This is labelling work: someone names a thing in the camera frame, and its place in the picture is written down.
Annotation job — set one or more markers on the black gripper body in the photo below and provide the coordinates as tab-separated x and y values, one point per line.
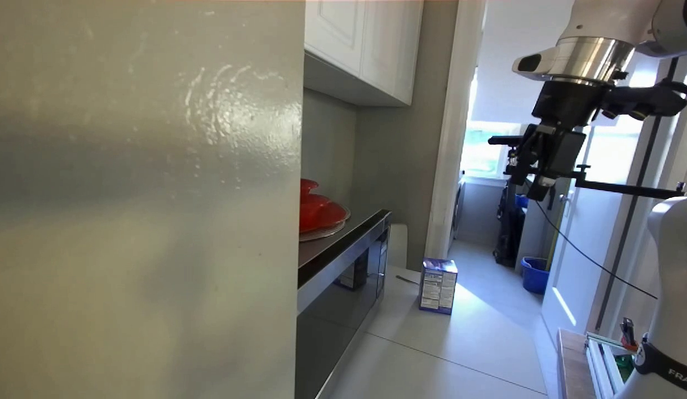
565	118

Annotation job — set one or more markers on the white cabinet door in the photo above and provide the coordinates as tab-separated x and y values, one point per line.
391	44
334	29

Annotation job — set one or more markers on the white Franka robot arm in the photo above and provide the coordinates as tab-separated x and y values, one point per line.
601	24

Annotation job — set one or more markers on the red plug at robot base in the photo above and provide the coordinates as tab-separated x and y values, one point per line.
627	336

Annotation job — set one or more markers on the robot base table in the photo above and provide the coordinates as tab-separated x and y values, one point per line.
572	367

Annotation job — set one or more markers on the black equipment stand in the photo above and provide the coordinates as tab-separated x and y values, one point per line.
510	228

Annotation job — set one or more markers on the bright window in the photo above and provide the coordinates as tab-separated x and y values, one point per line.
483	151

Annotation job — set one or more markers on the blue bin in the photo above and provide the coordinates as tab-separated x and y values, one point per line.
534	275

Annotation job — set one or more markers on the white roller blind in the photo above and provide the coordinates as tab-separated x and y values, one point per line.
506	44

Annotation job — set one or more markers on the blue carton box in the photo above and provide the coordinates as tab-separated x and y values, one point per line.
438	286

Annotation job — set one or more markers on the small thin utensil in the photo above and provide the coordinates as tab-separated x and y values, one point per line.
406	280

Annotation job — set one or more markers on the round beige tray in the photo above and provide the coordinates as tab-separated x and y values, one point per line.
330	231

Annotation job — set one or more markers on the red bowl on counter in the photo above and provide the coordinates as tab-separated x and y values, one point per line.
323	214

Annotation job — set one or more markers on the black stereo camera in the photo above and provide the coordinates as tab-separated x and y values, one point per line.
503	141

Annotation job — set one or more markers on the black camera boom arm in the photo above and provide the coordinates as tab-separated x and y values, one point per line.
624	187

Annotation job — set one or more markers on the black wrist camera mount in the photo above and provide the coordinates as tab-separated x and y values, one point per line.
644	103

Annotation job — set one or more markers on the green base plate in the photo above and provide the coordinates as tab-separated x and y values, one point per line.
617	367

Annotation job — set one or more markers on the white wall cabinet body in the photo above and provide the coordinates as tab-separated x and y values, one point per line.
357	84

